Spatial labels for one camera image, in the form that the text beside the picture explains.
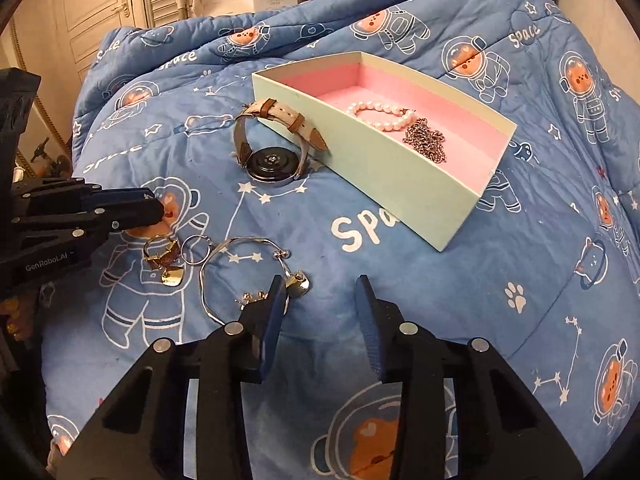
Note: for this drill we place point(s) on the black and orange tripod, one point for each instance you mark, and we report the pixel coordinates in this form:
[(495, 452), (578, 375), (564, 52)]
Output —
[(50, 160)]

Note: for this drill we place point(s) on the blue astronaut bear printed blanket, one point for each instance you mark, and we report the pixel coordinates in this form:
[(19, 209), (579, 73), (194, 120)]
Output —
[(450, 290)]

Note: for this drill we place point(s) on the person's left hand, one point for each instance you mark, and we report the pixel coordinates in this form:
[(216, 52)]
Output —
[(14, 317)]

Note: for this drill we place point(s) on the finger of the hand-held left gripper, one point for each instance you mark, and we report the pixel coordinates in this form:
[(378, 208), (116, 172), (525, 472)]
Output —
[(140, 217), (127, 195)]

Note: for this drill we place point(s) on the pale green box pink lining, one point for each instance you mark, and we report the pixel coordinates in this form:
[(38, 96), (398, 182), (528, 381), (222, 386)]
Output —
[(400, 187)]

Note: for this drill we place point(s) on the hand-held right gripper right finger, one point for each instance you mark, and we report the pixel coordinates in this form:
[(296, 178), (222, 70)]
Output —
[(370, 335)]

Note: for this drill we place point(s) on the white panelled door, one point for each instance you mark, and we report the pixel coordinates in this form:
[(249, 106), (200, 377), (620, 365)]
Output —
[(75, 15)]

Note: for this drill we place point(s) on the thin silver hoop earring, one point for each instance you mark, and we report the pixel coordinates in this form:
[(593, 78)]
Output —
[(182, 252)]

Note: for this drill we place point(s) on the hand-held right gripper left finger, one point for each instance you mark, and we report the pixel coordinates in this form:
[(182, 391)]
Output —
[(270, 332)]

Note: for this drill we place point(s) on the thin silver bangle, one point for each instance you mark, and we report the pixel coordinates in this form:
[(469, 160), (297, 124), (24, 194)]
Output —
[(201, 280)]

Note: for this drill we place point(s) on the gold earring with heart charm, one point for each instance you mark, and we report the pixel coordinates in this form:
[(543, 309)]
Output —
[(173, 276)]

